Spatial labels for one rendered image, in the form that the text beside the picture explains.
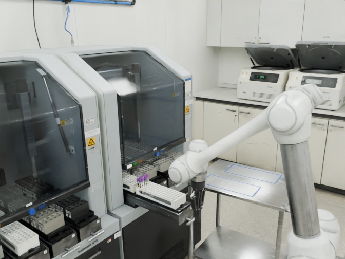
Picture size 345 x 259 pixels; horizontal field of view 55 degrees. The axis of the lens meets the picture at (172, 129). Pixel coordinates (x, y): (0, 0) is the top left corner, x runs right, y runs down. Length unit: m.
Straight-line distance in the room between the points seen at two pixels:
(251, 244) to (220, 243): 0.22
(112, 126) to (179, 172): 0.55
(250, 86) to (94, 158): 2.59
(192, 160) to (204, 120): 2.95
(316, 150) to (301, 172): 2.60
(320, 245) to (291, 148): 0.38
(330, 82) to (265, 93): 0.69
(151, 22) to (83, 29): 0.90
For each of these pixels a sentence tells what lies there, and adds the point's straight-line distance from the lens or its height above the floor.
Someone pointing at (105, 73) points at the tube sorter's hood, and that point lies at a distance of 2.00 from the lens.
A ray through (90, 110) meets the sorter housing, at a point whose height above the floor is 1.36.
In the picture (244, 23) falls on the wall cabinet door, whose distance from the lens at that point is 4.31.
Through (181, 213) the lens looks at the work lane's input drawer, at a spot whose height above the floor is 0.80.
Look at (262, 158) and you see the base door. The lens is 4.16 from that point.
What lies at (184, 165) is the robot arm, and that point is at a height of 1.17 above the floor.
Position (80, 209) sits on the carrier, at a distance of 1.83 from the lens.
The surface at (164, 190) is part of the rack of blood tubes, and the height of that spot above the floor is 0.86.
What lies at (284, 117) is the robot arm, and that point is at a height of 1.46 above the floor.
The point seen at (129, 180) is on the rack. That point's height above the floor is 0.86.
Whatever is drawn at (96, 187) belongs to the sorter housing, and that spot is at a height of 0.93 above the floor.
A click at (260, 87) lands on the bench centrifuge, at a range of 3.96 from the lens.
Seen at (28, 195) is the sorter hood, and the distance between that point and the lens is 1.62.
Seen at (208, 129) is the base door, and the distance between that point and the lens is 4.41.
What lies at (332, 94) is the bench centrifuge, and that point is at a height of 1.08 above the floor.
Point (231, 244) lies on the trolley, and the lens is 2.51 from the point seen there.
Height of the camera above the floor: 1.76
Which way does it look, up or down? 17 degrees down
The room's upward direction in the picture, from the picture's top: 1 degrees counter-clockwise
